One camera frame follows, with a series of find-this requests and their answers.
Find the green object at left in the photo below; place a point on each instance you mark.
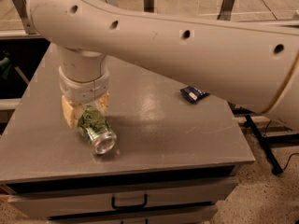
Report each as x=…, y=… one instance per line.
x=5, y=66

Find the upper grey drawer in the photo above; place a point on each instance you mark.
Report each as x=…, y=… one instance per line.
x=87, y=201

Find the grey horizontal window rail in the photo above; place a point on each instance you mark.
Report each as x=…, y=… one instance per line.
x=16, y=34

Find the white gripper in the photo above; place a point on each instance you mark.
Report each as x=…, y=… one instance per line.
x=83, y=90

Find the black upper drawer handle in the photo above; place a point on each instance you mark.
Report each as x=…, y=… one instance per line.
x=129, y=201

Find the lower grey drawer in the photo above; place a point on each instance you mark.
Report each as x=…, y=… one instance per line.
x=173, y=215

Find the green soda can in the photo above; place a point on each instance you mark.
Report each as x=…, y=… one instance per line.
x=95, y=129

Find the left metal rail bracket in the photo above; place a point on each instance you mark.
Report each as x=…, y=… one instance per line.
x=20, y=6

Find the metal rail bracket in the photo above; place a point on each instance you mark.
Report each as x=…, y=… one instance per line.
x=226, y=10
x=148, y=5
x=20, y=6

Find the black stand leg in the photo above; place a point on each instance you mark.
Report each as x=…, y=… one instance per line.
x=276, y=168

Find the middle metal rail bracket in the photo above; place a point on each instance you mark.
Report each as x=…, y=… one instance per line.
x=148, y=5

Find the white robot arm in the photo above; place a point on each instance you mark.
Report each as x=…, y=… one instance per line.
x=247, y=64

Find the grey drawer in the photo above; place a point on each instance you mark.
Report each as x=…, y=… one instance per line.
x=87, y=201
x=173, y=215

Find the dark blue snack packet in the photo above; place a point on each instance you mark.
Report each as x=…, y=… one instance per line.
x=192, y=94

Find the right metal rail bracket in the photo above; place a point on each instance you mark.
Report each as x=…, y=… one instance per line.
x=226, y=10

